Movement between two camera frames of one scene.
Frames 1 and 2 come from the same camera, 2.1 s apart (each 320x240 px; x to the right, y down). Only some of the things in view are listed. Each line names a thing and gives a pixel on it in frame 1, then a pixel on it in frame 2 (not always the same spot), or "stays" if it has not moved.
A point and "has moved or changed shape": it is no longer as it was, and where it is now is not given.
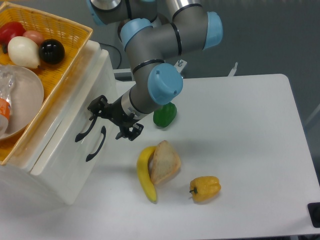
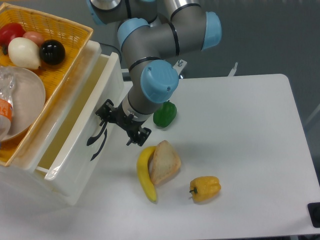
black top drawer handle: x=81 y=134 -> x=91 y=139
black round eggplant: x=52 y=51 stays
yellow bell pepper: x=204 y=189 stays
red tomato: x=8 y=30 stays
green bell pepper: x=164 y=115 stays
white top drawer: x=83 y=138 has moved or changed shape
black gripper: x=117 y=115 -> x=107 y=113
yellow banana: x=143 y=168 stays
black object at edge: x=314 y=209 stays
